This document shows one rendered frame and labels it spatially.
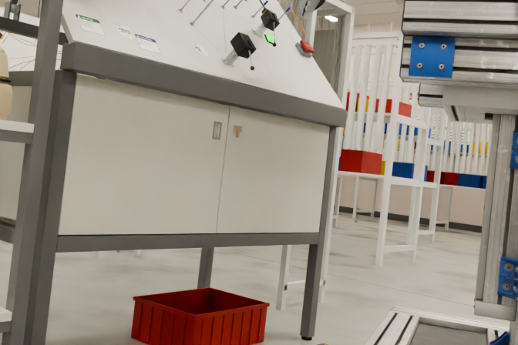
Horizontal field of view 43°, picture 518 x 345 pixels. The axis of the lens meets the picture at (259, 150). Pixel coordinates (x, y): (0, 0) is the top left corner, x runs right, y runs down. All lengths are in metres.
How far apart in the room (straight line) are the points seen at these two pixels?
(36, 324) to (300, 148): 1.09
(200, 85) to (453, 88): 0.72
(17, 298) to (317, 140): 1.24
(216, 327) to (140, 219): 0.55
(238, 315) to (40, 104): 1.07
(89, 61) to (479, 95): 0.90
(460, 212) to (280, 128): 8.46
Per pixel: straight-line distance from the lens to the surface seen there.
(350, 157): 5.23
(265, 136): 2.14
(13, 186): 1.77
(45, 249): 1.65
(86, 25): 1.70
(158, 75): 1.76
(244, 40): 1.98
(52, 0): 1.58
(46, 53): 1.56
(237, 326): 2.27
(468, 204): 10.49
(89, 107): 1.67
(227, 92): 1.94
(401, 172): 7.17
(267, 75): 2.16
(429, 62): 1.44
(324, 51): 3.31
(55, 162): 1.63
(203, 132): 1.93
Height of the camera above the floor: 0.62
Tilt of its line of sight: 1 degrees up
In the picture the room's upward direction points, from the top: 6 degrees clockwise
